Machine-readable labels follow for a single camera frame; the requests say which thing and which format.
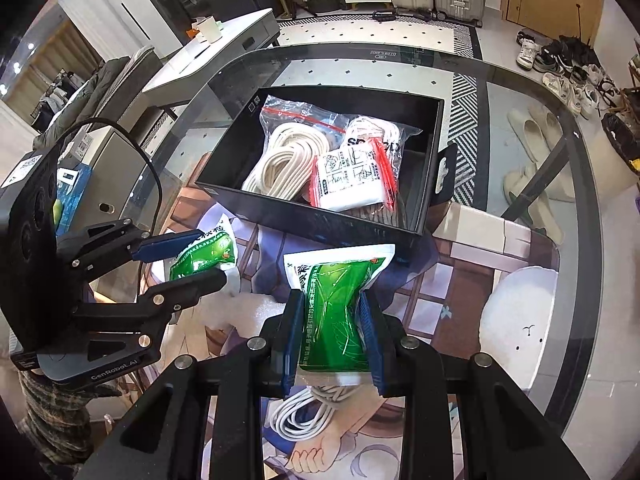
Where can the printed cartoon table mat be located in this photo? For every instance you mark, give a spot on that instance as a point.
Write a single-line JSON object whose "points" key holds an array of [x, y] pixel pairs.
{"points": [[450, 260]]}

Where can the white nightstand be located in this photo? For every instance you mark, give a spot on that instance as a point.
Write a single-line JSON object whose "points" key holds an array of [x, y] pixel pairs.
{"points": [[115, 180]]}

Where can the white coffee table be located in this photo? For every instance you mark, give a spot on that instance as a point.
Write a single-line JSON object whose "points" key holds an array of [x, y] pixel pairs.
{"points": [[225, 40]]}

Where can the small white box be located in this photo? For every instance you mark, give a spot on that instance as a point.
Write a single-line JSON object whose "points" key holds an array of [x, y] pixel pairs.
{"points": [[82, 140]]}

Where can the cream slipper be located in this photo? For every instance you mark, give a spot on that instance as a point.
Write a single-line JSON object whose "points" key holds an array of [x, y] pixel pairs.
{"points": [[525, 132], [520, 182], [550, 127], [542, 220]]}

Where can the scattered pile of shoes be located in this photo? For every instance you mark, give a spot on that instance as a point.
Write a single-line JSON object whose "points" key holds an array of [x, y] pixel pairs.
{"points": [[560, 85]]}

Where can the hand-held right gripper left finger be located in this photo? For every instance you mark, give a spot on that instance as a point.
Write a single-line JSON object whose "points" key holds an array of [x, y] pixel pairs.
{"points": [[295, 340]]}

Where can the small orange object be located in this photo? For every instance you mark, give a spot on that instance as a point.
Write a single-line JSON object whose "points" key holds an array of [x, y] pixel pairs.
{"points": [[191, 35]]}

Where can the black floor tool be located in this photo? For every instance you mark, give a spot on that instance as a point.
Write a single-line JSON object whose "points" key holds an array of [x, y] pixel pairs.
{"points": [[382, 15]]}

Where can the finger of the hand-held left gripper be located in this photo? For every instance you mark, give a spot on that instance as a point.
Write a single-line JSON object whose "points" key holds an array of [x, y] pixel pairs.
{"points": [[165, 249], [200, 285]]}

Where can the grey upholstered bed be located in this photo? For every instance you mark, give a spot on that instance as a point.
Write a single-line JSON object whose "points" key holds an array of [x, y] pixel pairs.
{"points": [[145, 67]]}

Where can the white packet with red edges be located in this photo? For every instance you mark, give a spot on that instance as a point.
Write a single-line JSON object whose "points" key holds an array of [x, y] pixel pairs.
{"points": [[345, 185]]}

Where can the green powder packet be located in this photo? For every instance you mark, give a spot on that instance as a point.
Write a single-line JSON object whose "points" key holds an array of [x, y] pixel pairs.
{"points": [[205, 255], [332, 310]]}

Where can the blue packet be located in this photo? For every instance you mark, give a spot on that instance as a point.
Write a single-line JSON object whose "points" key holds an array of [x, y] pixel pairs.
{"points": [[75, 195]]}

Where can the black umbrella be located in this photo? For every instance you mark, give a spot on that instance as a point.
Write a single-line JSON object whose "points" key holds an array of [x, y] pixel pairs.
{"points": [[575, 47]]}

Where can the cream trash bin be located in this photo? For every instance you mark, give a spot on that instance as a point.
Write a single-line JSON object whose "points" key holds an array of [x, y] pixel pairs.
{"points": [[620, 140]]}

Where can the black cardboard box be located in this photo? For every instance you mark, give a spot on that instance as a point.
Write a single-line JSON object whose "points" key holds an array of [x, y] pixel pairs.
{"points": [[350, 232]]}

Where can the person's left forearm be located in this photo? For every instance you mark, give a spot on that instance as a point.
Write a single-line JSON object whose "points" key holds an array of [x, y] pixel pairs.
{"points": [[55, 420]]}

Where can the white curtain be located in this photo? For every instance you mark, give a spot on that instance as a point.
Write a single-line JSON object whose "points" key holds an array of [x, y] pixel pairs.
{"points": [[125, 10]]}

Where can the dark grey duvet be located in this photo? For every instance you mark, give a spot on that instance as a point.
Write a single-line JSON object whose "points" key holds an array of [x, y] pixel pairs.
{"points": [[100, 85]]}

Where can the white foam wrap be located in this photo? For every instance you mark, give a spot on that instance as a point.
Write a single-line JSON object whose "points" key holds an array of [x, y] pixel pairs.
{"points": [[240, 310]]}

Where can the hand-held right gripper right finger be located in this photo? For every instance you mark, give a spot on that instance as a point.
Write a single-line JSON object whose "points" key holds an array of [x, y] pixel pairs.
{"points": [[372, 340]]}

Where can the beige curtain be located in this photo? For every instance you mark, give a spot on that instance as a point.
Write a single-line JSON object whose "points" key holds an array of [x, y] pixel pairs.
{"points": [[75, 47]]}

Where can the white cup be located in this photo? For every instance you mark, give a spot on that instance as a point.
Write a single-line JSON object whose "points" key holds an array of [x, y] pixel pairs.
{"points": [[210, 30]]}

